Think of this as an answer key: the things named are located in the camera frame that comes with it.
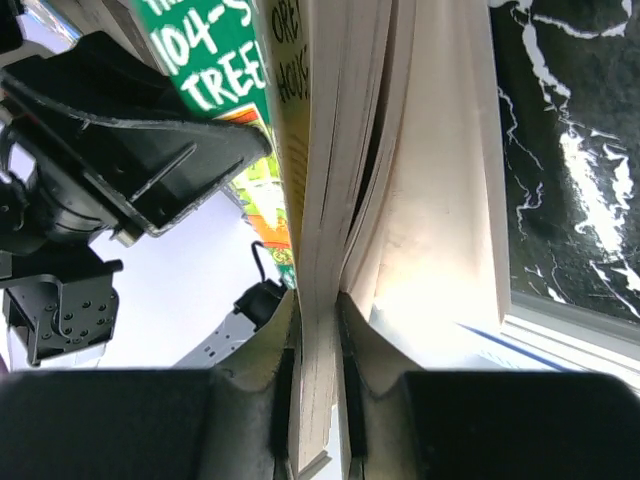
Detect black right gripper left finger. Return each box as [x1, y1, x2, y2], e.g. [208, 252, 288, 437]
[1, 291, 297, 479]

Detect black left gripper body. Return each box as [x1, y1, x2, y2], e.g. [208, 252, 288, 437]
[1, 87, 140, 255]

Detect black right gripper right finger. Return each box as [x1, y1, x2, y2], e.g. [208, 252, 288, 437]
[337, 294, 639, 479]

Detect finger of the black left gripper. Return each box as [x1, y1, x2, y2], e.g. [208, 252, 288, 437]
[0, 30, 201, 166]
[82, 117, 272, 238]

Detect green 104-Storey Treehouse book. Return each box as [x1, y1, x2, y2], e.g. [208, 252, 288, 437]
[137, 1, 510, 479]

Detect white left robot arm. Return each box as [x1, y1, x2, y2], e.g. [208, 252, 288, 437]
[1, 31, 272, 366]

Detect aluminium frame rail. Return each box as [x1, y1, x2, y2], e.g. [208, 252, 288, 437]
[454, 289, 640, 374]

